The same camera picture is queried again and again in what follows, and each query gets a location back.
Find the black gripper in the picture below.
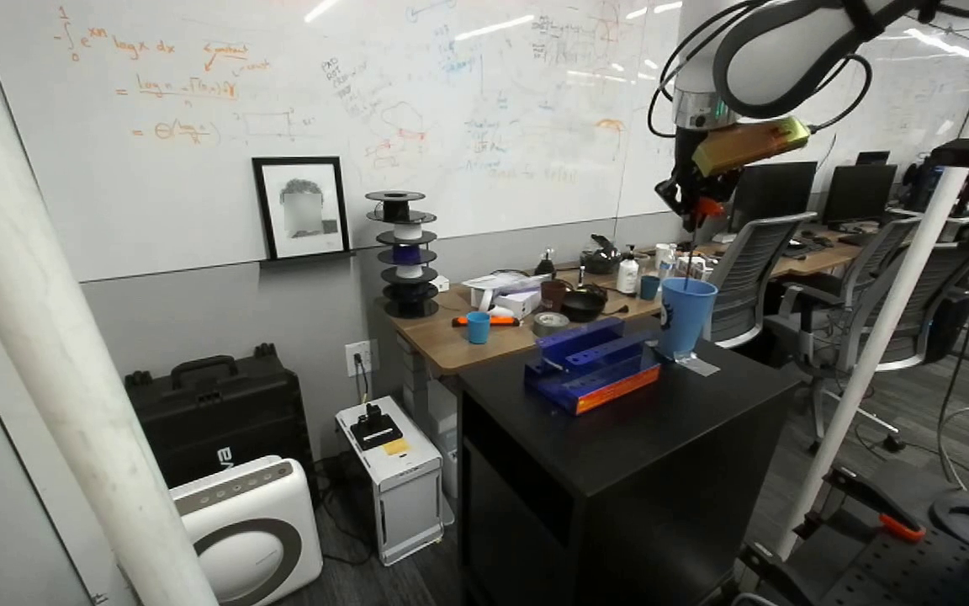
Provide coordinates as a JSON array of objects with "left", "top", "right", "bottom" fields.
[{"left": 653, "top": 116, "right": 737, "bottom": 235}]

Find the large blue cup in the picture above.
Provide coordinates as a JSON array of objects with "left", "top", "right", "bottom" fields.
[{"left": 656, "top": 276, "right": 725, "bottom": 360}]

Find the small blue cup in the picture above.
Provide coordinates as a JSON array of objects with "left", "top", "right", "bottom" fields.
[{"left": 460, "top": 305, "right": 496, "bottom": 349}]

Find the black office chair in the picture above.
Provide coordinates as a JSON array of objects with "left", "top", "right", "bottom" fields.
[
  {"left": 820, "top": 149, "right": 902, "bottom": 230},
  {"left": 727, "top": 157, "right": 826, "bottom": 235}
]

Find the grey mesh office chair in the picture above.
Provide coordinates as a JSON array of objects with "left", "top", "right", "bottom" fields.
[
  {"left": 776, "top": 207, "right": 969, "bottom": 455},
  {"left": 707, "top": 207, "right": 820, "bottom": 354}
]

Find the white bottle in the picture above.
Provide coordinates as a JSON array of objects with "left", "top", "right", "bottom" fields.
[{"left": 611, "top": 248, "right": 646, "bottom": 301}]

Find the dark kettle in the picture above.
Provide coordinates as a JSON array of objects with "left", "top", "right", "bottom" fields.
[{"left": 577, "top": 230, "right": 623, "bottom": 279}]

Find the black bowl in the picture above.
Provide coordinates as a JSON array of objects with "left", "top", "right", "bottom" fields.
[{"left": 559, "top": 287, "right": 611, "bottom": 325}]

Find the grey tape roll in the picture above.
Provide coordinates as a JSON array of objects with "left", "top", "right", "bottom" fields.
[{"left": 528, "top": 305, "right": 577, "bottom": 336}]

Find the blue and orange rack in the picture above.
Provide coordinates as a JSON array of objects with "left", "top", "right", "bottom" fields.
[{"left": 521, "top": 315, "right": 666, "bottom": 421}]

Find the thin white pole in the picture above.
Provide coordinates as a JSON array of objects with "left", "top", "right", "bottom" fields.
[{"left": 774, "top": 18, "right": 969, "bottom": 564}]

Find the white box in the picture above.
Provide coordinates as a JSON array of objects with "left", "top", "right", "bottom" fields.
[{"left": 460, "top": 269, "right": 544, "bottom": 320}]

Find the orange hand tool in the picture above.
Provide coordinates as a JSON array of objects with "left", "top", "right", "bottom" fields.
[{"left": 447, "top": 309, "right": 521, "bottom": 334}]

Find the wooden desk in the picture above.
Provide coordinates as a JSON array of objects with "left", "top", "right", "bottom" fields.
[{"left": 388, "top": 226, "right": 865, "bottom": 379}]

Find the white filament spool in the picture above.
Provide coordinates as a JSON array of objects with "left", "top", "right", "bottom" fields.
[
  {"left": 373, "top": 221, "right": 442, "bottom": 251},
  {"left": 379, "top": 269, "right": 442, "bottom": 296}
]

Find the black cabinet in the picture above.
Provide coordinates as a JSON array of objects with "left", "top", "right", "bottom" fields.
[{"left": 453, "top": 336, "right": 812, "bottom": 606}]

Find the blue filament spool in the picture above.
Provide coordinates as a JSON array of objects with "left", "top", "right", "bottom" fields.
[{"left": 373, "top": 244, "right": 442, "bottom": 279}]

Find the empty black filament spool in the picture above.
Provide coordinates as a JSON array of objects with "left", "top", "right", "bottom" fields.
[{"left": 364, "top": 187, "right": 430, "bottom": 230}]

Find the whiteboard with writing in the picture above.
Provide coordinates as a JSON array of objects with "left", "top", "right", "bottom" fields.
[{"left": 0, "top": 0, "right": 969, "bottom": 287}]

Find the black charger device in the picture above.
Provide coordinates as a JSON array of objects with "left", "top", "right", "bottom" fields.
[{"left": 346, "top": 408, "right": 408, "bottom": 455}]

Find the black framed portrait picture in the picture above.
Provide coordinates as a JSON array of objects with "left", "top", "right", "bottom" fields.
[{"left": 249, "top": 152, "right": 355, "bottom": 265}]

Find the white floor cabinet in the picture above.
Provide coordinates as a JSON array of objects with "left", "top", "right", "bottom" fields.
[{"left": 333, "top": 389, "right": 447, "bottom": 570}]

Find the black perforated robot table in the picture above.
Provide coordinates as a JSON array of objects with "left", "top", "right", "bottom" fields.
[{"left": 819, "top": 520, "right": 969, "bottom": 606}]

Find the black hard carrying case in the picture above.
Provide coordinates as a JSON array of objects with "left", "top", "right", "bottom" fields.
[{"left": 121, "top": 340, "right": 315, "bottom": 489}]

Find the white round air purifier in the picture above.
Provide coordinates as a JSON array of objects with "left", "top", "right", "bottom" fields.
[{"left": 164, "top": 452, "right": 331, "bottom": 606}]

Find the thick white pole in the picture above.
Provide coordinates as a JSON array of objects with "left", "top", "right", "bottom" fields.
[{"left": 0, "top": 0, "right": 221, "bottom": 606}]

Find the orange handled black clamp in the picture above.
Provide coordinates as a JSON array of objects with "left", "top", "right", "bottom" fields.
[{"left": 826, "top": 462, "right": 932, "bottom": 550}]

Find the white wall outlet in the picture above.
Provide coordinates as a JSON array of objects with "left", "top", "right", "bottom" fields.
[{"left": 342, "top": 336, "right": 376, "bottom": 379}]

